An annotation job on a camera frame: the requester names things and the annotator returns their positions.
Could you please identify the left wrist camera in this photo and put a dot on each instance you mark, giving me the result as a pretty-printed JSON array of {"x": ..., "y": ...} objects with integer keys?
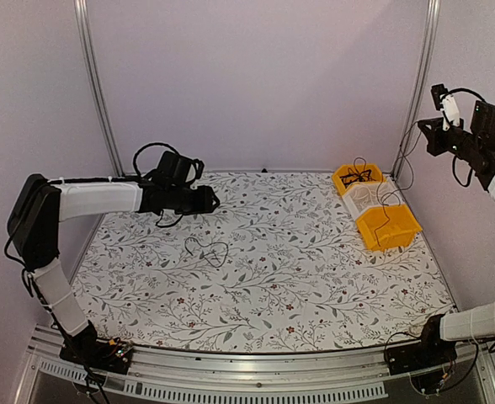
[{"x": 198, "y": 166}]

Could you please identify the left aluminium frame post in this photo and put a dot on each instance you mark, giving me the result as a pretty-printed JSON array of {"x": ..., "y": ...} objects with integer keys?
[{"x": 90, "y": 62}]

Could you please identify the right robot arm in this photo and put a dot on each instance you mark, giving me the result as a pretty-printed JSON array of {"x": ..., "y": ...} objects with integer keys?
[{"x": 465, "y": 130}]

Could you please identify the near yellow plastic bin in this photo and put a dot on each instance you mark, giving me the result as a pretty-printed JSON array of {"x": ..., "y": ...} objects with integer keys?
[{"x": 386, "y": 227}]

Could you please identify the white translucent plastic bin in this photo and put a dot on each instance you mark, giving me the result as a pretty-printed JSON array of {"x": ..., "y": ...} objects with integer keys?
[{"x": 363, "y": 197}]

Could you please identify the yellow plastic bin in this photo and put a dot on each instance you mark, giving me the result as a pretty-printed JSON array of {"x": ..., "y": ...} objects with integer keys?
[
  {"x": 386, "y": 227},
  {"x": 349, "y": 175}
]

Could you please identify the right aluminium frame post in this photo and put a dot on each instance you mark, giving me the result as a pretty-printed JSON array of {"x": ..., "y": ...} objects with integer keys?
[{"x": 426, "y": 54}]

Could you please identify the aluminium frame post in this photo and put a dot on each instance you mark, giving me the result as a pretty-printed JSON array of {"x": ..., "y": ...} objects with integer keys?
[
  {"x": 426, "y": 54},
  {"x": 90, "y": 62}
]

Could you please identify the far yellow plastic bin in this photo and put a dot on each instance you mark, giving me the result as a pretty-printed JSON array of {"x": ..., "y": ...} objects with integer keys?
[{"x": 349, "y": 175}]

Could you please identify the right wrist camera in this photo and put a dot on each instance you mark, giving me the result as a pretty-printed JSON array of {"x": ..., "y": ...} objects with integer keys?
[{"x": 444, "y": 101}]

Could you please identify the floral patterned table mat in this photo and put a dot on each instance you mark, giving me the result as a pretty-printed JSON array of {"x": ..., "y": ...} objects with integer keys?
[{"x": 279, "y": 267}]

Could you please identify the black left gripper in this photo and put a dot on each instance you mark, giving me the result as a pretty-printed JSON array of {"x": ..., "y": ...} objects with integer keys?
[{"x": 204, "y": 204}]

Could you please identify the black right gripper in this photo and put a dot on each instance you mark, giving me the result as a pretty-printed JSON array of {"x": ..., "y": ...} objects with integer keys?
[{"x": 434, "y": 135}]

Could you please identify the front aluminium rail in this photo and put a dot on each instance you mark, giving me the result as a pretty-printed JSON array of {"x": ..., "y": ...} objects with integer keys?
[{"x": 167, "y": 376}]

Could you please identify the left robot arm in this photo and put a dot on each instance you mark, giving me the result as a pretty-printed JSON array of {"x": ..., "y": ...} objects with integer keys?
[{"x": 43, "y": 204}]

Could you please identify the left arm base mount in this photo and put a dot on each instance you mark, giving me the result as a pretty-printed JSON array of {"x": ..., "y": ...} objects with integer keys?
[{"x": 87, "y": 349}]

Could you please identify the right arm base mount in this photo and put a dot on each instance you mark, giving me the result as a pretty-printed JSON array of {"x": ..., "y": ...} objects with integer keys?
[{"x": 430, "y": 350}]

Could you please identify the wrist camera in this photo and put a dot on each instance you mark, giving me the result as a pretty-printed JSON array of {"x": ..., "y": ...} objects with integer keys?
[
  {"x": 444, "y": 101},
  {"x": 198, "y": 166}
]

